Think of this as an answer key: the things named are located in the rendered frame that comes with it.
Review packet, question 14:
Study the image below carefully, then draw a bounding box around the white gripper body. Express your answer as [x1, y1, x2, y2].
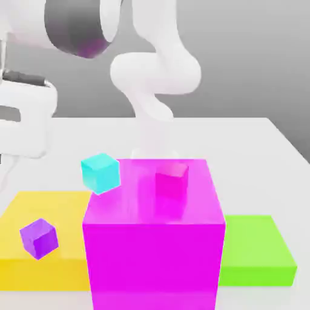
[0, 80, 59, 159]

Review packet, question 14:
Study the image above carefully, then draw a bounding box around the small cyan cube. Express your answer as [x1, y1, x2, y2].
[80, 153, 121, 196]

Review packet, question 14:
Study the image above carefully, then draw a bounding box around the small purple cube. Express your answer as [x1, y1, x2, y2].
[19, 217, 60, 261]

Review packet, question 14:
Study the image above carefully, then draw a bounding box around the small magenta cube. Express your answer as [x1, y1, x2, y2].
[154, 161, 190, 202]

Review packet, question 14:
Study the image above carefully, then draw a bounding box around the large yellow box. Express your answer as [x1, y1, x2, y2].
[0, 191, 92, 292]

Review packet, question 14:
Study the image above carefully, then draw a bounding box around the large magenta box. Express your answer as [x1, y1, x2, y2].
[82, 158, 226, 310]

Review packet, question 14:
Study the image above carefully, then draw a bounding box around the large green box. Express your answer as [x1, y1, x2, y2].
[218, 214, 298, 287]

